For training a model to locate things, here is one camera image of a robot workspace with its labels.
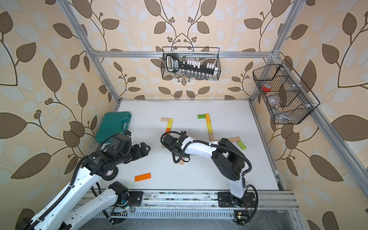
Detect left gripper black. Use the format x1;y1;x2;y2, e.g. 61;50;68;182
115;142;151;166

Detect yellow block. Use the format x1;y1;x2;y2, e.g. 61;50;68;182
207;123;213;134
167;118;173;129

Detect orange-yellow block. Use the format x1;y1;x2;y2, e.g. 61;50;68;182
205;114;211;124

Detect light green block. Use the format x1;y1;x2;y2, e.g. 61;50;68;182
237;141;247;150

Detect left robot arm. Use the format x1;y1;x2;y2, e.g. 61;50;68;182
15;133;151;230

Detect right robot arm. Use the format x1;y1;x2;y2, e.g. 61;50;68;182
160;131;256;203

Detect green plastic tool case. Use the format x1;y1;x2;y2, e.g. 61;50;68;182
95;112;132;143

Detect black tape roll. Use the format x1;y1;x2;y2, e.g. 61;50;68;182
102;167;118;181

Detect black socket holder tool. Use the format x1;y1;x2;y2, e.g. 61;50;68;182
164;53;219;75

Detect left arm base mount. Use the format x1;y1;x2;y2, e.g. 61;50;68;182
112;191;143;209

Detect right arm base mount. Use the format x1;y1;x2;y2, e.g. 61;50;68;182
217;192;258;208

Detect back wire basket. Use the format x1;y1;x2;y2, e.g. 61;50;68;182
161;46;221;81

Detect wire basket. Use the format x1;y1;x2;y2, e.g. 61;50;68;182
161;46;221;81
253;59;320;125

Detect right wire basket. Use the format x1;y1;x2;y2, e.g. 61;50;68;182
253;59;320;125

